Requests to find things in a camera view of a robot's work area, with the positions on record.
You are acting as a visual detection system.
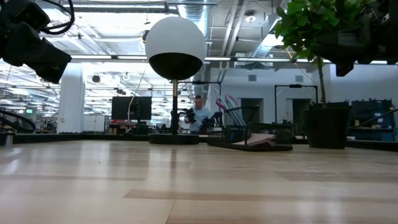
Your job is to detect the white building column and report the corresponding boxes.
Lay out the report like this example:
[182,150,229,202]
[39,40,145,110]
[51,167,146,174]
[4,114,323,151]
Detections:
[57,71,86,134]

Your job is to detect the small grey metal cylinder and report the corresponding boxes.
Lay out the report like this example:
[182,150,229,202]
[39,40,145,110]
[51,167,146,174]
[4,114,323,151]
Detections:
[3,132,15,147]

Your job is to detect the black metal frame stand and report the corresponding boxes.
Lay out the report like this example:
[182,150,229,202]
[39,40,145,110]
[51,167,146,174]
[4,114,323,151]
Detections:
[274,83,319,124]

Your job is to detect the black mesh desk organizer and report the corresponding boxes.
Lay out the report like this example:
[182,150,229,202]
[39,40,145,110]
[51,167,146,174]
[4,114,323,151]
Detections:
[207,105,294,152]

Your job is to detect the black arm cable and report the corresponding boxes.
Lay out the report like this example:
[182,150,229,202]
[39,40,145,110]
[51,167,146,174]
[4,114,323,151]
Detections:
[348,107,398,130]
[39,0,76,35]

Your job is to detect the purple handled scissors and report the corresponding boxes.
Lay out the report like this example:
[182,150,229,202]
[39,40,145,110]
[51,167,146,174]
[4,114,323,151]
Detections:
[215,94,246,125]

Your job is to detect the pink sticky note pad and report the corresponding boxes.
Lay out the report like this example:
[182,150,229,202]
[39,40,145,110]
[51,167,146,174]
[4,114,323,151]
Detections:
[233,133,277,147]

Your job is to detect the white globe table lamp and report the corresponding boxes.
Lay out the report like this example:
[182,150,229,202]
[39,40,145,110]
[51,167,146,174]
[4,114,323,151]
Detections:
[145,16,207,146]

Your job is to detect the black aluminium table frame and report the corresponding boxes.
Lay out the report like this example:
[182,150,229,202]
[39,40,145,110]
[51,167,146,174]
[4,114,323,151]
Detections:
[0,133,398,152]

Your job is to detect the green potted plant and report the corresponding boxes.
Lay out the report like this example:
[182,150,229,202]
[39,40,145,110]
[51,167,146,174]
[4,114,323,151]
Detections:
[275,0,374,149]

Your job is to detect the black curved hose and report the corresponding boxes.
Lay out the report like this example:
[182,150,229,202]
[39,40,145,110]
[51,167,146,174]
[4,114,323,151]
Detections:
[0,109,36,133]

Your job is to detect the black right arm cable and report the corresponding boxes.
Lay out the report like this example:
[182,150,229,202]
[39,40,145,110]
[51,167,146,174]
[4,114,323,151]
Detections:
[348,107,398,130]

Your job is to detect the black background monitor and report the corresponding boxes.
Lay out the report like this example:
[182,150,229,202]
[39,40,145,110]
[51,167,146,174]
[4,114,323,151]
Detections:
[111,96,152,121]

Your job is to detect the person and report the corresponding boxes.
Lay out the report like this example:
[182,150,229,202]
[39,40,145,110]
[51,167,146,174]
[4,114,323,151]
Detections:
[183,95,215,134]

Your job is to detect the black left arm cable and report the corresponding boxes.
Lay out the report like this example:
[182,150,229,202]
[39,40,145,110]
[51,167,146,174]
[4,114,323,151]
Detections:
[39,0,76,35]

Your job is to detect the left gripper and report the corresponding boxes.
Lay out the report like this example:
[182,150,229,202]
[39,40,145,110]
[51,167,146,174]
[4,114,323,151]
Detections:
[1,22,73,85]

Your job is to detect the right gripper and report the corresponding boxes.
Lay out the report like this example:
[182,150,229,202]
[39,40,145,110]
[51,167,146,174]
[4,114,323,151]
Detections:
[310,27,379,77]

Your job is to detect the white hanging cable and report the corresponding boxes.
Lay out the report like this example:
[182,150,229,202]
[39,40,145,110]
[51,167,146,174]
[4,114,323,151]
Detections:
[126,67,147,133]

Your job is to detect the silver ventilation duct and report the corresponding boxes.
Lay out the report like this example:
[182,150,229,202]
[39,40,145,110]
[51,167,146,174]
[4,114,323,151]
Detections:
[177,0,212,38]

